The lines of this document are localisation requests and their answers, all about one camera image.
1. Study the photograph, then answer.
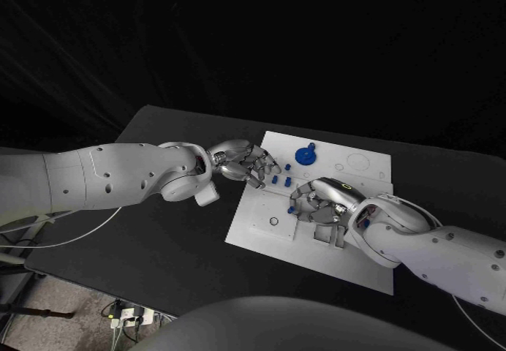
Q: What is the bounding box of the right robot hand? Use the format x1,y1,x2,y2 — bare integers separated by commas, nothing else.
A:
288,176,368,227

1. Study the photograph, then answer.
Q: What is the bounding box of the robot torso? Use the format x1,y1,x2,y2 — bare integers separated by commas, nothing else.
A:
126,295,459,351

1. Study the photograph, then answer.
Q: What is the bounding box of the white cable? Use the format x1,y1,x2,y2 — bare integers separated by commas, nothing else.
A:
449,293,506,351
0,205,123,249

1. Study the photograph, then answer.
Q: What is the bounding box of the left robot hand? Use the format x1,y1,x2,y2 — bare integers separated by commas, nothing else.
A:
206,139,282,190

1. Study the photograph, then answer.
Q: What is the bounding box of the blue gear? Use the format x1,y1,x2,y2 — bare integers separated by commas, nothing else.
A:
293,142,318,166

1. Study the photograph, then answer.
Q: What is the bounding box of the white task board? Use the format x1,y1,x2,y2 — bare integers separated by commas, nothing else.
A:
223,130,394,296

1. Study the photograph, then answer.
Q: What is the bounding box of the white power strip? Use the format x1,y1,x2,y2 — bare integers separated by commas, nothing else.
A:
108,306,154,329

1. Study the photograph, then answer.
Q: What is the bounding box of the dark metal stand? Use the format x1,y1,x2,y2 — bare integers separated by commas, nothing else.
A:
0,233,76,320

